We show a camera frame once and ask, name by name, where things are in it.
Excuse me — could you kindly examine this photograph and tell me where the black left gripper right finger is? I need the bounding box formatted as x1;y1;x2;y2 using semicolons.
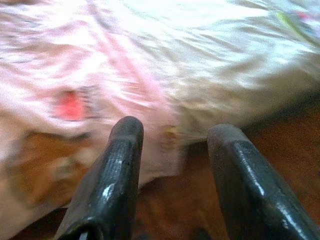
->
206;124;320;240

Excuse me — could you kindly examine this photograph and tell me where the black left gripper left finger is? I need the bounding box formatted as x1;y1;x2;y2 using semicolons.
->
53;115;145;240

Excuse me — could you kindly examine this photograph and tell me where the colourful cartoon cover book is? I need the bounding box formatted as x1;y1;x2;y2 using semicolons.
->
276;9;320;48

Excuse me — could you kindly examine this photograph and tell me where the pink bear print blanket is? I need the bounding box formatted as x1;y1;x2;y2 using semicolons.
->
0;0;186;236

